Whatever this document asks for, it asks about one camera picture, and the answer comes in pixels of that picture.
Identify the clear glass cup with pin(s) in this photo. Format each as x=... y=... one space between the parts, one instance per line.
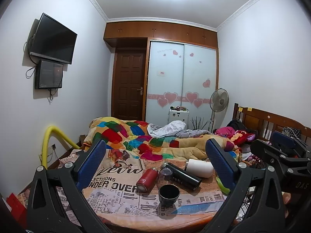
x=165 y=174

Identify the black cup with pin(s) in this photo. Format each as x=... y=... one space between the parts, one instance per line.
x=169 y=197

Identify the person's right hand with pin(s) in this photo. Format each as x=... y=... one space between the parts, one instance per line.
x=287 y=197

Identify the green plastic item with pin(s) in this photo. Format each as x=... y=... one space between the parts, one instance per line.
x=223 y=188

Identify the wooden overhead cabinet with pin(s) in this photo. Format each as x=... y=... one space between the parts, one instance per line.
x=160 y=30

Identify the brown wooden door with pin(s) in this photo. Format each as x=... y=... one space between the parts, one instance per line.
x=128 y=85

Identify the wall mounted television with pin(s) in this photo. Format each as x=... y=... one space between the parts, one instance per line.
x=53 y=38

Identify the small white appliance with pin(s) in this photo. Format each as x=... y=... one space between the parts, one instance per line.
x=178 y=117

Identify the grey blanket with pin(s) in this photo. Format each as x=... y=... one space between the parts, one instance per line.
x=170 y=127

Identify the wall socket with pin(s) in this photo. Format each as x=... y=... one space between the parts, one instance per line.
x=53 y=147

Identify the black flask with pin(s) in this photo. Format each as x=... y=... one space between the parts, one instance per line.
x=184 y=176

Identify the black bag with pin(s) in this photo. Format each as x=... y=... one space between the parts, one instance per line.
x=237 y=125

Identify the newspaper print cloth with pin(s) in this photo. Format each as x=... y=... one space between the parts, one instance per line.
x=116 y=187

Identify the white flask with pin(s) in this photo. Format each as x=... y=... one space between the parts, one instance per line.
x=200 y=167

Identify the red plush toy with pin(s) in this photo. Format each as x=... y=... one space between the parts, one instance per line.
x=240 y=136

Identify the standing fan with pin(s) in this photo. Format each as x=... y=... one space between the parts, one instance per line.
x=219 y=100

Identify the black dotted cloth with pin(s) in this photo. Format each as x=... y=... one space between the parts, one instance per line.
x=291 y=131

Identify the cluster of small jars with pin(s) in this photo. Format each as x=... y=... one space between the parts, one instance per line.
x=178 y=108

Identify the dried twig plant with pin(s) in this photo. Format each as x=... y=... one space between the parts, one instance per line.
x=199 y=123

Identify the red box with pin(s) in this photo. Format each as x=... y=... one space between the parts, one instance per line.
x=17 y=208

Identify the red flask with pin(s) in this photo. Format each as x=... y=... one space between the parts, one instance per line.
x=147 y=180

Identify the yellow foam tube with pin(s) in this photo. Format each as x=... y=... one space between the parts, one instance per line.
x=46 y=148

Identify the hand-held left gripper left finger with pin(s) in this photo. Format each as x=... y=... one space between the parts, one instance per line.
x=91 y=165

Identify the frosted wardrobe with hearts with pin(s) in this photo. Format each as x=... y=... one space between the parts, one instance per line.
x=165 y=77

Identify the small black monitor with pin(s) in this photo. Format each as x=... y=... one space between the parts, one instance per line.
x=48 y=74

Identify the pink cloth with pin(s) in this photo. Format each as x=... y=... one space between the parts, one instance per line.
x=223 y=131

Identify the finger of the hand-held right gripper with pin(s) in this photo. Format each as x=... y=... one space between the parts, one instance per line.
x=262 y=150
x=284 y=140

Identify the wooden bed headboard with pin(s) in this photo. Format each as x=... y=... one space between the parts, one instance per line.
x=257 y=119

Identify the colourful patchwork blanket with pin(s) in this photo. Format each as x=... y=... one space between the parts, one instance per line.
x=116 y=131

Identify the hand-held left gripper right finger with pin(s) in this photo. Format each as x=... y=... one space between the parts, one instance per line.
x=220 y=165

